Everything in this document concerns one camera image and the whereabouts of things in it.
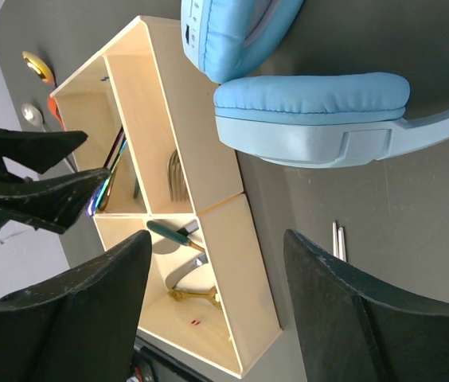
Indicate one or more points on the cream divided utensil box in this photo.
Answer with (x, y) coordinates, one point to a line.
(141, 81)

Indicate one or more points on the silver fork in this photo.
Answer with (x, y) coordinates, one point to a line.
(176, 180)

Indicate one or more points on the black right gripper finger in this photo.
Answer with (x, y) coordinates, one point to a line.
(54, 204)
(39, 151)

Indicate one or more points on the iridescent blue purple spoon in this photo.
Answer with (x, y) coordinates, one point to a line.
(91, 208)

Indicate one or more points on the dark teal handled knife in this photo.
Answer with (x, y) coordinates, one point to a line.
(189, 228)

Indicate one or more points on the teal silicone spoon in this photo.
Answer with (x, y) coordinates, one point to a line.
(136, 189)

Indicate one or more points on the ornate gold spoon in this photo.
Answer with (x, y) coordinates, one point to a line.
(210, 296)

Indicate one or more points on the gold spoon teal handle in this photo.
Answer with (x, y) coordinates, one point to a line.
(170, 234)

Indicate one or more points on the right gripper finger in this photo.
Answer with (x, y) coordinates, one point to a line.
(352, 326)
(81, 324)

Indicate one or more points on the light blue headphones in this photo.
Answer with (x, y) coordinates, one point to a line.
(312, 122)

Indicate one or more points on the rose copper spoon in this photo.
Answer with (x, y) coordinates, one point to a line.
(118, 145)

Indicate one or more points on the orange silicone spoon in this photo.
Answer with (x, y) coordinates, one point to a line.
(53, 108)

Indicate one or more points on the silver round ladle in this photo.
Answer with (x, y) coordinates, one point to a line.
(34, 116)

